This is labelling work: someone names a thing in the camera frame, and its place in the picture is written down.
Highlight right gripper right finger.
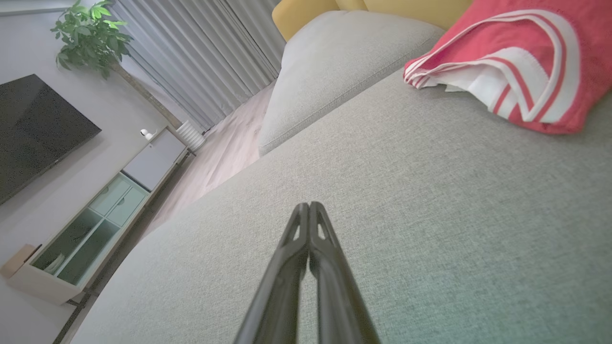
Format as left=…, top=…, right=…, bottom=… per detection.
left=308, top=201, right=382, bottom=344

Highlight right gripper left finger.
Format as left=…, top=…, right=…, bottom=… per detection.
left=233, top=202, right=310, bottom=344

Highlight red basketball jersey number 23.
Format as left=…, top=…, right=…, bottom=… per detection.
left=403, top=0, right=612, bottom=134

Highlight large grey fabric sofa seat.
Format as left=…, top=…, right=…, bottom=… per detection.
left=69, top=67, right=612, bottom=344

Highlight white ribbed plant pot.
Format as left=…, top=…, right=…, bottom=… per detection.
left=175, top=119, right=207, bottom=151

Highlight white television cabinet glass doors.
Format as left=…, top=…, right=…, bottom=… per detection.
left=7, top=125, right=189, bottom=306

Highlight small grey fabric sofa cushion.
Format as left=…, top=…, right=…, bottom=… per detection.
left=258, top=11, right=445, bottom=156

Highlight grey pleated curtain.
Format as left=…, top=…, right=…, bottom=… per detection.
left=108, top=0, right=287, bottom=132

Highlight yellow sofa back cushion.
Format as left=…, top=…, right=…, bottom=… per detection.
left=335, top=0, right=474, bottom=32
left=272, top=0, right=341, bottom=42

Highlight black flat screen television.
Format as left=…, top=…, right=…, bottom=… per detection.
left=0, top=74, right=102, bottom=206

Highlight green potted tree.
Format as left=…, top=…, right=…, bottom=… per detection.
left=50, top=0, right=182, bottom=129

